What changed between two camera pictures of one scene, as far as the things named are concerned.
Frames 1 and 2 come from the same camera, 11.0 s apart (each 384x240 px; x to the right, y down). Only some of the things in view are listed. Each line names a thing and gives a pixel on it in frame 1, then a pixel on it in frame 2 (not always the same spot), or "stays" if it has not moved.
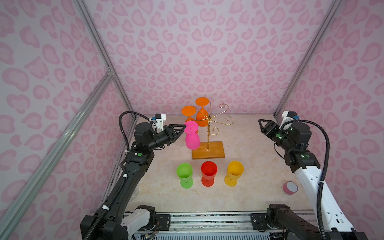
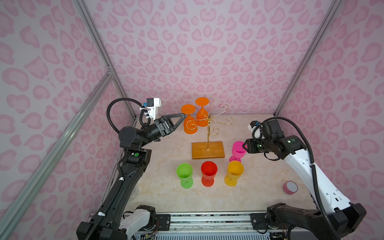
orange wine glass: [202, 116] stays
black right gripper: [269, 133] -> [250, 148]
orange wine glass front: [189, 111] stays
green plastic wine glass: [185, 171] stays
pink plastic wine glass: [192, 140] -> [238, 151]
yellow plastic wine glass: [235, 170] stays
